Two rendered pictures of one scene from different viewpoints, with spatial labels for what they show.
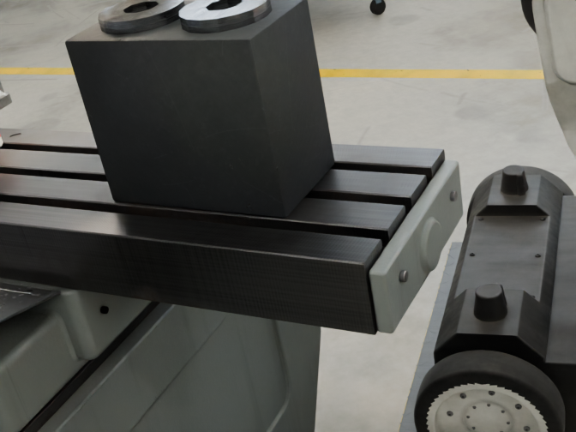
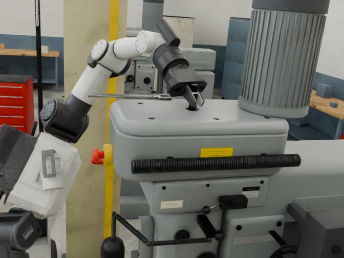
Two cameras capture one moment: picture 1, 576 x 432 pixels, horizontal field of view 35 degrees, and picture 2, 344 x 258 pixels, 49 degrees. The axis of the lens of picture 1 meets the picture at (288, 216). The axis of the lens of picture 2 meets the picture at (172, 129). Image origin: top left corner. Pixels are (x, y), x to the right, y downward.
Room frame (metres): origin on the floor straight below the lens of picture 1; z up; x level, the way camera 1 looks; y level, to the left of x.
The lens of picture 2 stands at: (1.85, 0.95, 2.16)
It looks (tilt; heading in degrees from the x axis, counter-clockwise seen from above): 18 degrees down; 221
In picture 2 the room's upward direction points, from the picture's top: 5 degrees clockwise
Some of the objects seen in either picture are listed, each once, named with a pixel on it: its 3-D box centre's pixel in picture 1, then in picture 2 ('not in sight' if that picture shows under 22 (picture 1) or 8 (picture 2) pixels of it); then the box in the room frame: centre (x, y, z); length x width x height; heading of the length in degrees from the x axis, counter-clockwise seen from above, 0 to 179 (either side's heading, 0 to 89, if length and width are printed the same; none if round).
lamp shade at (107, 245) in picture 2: not in sight; (112, 247); (1.23, 0.22, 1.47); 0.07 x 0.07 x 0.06
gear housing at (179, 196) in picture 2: not in sight; (199, 176); (1.02, 0.35, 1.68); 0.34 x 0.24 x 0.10; 148
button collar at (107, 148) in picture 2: not in sight; (107, 154); (1.25, 0.21, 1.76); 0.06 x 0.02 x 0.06; 58
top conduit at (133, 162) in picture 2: not in sight; (219, 163); (1.10, 0.47, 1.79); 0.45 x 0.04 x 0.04; 148
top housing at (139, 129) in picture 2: not in sight; (194, 135); (1.04, 0.34, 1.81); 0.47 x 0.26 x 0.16; 148
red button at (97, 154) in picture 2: not in sight; (99, 155); (1.27, 0.20, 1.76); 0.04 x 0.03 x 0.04; 58
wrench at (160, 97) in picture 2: not in sight; (130, 95); (1.12, 0.14, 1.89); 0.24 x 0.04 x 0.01; 145
